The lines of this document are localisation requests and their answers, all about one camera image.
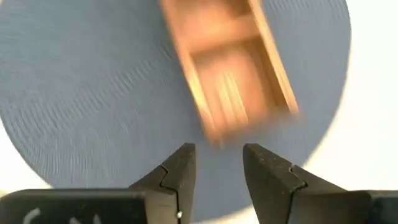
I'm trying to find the round dark blue woven placemat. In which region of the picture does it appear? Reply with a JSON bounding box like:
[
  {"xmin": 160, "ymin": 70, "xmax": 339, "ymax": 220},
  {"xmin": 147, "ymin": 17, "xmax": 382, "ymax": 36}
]
[{"xmin": 0, "ymin": 0, "xmax": 353, "ymax": 223}]

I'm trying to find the wooden three-compartment box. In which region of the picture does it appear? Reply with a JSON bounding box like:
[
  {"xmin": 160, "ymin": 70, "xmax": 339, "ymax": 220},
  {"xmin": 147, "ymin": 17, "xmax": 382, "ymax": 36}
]
[{"xmin": 159, "ymin": 0, "xmax": 301, "ymax": 149}]

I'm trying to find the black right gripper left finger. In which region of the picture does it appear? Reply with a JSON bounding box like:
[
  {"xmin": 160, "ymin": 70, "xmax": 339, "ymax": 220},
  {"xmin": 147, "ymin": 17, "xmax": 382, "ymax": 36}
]
[{"xmin": 128, "ymin": 142, "xmax": 197, "ymax": 224}]

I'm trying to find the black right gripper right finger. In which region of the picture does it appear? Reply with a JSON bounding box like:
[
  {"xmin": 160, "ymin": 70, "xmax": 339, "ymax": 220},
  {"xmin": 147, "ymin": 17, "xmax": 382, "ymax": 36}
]
[{"xmin": 242, "ymin": 142, "xmax": 348, "ymax": 224}]

